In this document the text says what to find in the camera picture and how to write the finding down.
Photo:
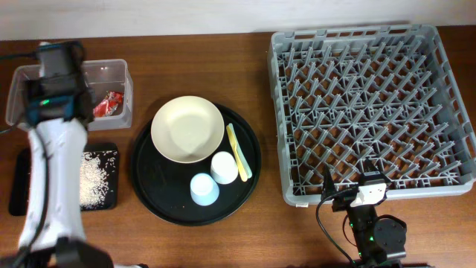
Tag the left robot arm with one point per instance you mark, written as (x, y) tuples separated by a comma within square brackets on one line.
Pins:
[(58, 107)]

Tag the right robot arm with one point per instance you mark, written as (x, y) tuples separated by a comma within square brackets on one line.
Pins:
[(380, 240)]

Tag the red snack wrapper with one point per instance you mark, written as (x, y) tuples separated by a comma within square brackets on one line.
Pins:
[(109, 104)]

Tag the black rectangular tray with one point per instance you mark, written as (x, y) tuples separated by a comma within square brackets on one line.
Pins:
[(18, 203)]

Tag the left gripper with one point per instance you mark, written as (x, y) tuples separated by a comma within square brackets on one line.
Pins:
[(44, 82)]

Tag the clear plastic bin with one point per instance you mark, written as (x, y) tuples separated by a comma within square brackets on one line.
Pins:
[(102, 76)]

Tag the yellow plastic utensil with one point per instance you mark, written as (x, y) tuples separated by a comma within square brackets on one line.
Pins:
[(234, 146)]

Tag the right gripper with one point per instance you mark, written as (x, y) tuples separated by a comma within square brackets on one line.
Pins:
[(343, 201)]

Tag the light blue cup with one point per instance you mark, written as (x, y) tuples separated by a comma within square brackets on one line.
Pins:
[(204, 190)]

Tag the grey dishwasher rack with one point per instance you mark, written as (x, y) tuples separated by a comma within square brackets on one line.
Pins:
[(385, 94)]

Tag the pile of rice grains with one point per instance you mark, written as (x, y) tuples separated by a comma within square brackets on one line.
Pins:
[(98, 180)]

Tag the beige plate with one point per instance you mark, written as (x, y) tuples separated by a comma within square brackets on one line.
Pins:
[(187, 129)]

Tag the white cup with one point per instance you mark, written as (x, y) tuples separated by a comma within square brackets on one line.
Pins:
[(223, 168)]

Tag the round black serving tray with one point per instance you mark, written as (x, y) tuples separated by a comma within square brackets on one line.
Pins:
[(163, 186)]

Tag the pale green plastic utensil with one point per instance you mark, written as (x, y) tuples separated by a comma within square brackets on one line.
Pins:
[(241, 154)]

